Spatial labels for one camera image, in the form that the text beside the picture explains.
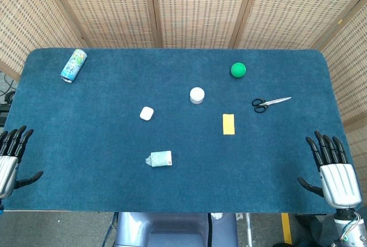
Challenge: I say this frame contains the black handled scissors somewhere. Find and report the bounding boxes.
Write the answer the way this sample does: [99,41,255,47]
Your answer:
[251,96,292,113]

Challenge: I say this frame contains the yellow rectangular block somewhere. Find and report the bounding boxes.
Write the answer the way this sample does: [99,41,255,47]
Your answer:
[222,113,236,136]

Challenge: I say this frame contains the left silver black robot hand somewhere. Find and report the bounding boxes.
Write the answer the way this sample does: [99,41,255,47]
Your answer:
[0,125,44,199]

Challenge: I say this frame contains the green ball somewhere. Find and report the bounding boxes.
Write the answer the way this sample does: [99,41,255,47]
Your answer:
[230,62,247,79]

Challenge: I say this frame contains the black cables and equipment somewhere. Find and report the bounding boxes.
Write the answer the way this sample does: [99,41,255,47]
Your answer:
[0,70,18,126]

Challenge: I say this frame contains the woven folding screen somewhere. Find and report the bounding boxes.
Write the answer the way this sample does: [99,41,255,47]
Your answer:
[0,0,367,179]

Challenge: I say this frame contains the blue table mat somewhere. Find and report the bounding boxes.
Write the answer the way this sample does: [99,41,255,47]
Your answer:
[3,47,362,214]

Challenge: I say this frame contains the white earbuds case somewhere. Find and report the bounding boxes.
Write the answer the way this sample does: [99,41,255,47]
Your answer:
[139,106,155,121]

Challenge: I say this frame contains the small green white carton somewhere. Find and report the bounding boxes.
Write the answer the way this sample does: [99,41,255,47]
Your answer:
[145,150,173,168]

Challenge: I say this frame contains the blue green drink can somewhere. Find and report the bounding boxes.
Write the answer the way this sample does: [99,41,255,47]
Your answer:
[60,48,88,84]

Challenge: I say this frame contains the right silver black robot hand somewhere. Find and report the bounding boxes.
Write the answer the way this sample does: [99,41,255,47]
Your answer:
[297,130,362,209]

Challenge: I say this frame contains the white round jar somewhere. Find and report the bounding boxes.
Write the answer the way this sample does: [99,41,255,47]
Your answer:
[189,87,206,105]

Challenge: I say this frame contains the grey-blue robot torso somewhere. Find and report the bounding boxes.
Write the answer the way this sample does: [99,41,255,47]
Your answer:
[114,211,239,247]

